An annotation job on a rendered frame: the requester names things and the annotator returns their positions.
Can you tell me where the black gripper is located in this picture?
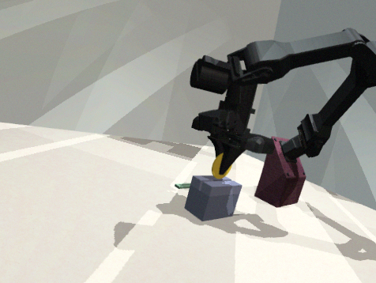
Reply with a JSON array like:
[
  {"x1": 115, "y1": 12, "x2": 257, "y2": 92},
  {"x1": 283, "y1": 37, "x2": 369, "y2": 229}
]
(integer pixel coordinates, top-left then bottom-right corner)
[{"x1": 208, "y1": 96, "x2": 275, "y2": 175}]

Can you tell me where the gold coin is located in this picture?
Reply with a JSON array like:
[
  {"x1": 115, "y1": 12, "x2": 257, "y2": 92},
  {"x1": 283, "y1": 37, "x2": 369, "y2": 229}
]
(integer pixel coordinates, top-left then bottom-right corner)
[{"x1": 212, "y1": 153, "x2": 231, "y2": 179}]

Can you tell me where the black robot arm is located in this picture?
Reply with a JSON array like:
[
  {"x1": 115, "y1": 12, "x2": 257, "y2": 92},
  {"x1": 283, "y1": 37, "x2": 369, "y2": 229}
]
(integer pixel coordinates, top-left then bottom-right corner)
[{"x1": 190, "y1": 28, "x2": 376, "y2": 163}]

